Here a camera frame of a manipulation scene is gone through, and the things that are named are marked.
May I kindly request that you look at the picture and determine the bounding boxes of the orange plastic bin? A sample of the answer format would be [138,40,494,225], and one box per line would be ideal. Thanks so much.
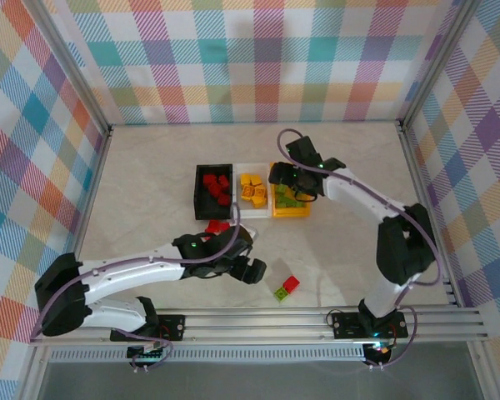
[268,161,313,218]

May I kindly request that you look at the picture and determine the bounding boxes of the black plastic bin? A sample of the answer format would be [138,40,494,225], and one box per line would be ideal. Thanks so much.
[193,164,238,222]

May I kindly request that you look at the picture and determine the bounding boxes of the white plastic bin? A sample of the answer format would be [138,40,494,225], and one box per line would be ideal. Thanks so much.
[232,162,274,221]

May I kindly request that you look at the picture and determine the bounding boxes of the green circuit board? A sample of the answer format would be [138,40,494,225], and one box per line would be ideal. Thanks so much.
[126,340,168,363]

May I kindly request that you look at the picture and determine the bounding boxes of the circuit board with orange part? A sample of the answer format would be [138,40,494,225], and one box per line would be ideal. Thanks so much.
[362,342,392,360]

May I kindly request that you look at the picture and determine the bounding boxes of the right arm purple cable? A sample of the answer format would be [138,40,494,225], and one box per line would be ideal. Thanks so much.
[277,128,447,371]

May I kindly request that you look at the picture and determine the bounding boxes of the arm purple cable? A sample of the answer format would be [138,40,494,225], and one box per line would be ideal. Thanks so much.
[277,128,447,371]
[29,202,259,372]

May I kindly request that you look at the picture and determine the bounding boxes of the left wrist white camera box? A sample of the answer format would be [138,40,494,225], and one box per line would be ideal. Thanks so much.
[237,224,260,243]

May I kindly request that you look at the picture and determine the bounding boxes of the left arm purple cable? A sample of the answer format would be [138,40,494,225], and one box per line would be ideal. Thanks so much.
[29,202,259,372]

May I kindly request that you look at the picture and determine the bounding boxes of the aluminium mounting rail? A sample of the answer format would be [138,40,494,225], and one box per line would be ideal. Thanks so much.
[27,306,491,348]

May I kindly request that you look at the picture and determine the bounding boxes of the grey slotted cable duct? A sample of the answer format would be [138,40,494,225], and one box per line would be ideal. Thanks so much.
[47,346,368,364]

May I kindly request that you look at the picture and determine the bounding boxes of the aluminium side rail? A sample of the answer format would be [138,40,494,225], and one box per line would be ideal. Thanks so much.
[397,120,463,309]
[53,127,114,313]

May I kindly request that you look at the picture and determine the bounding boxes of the aluminium frame post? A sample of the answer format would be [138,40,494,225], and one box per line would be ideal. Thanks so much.
[27,0,113,137]
[399,0,483,130]

